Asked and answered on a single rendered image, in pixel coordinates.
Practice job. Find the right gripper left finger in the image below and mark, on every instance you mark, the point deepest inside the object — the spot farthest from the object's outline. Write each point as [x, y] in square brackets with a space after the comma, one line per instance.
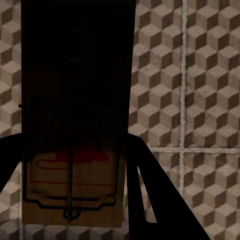
[10, 156]

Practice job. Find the mousetrap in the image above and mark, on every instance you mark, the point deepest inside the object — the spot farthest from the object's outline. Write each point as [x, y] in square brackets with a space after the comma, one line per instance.
[76, 71]

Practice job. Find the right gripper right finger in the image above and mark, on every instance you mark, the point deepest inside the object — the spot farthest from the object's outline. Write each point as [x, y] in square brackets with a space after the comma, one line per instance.
[174, 218]

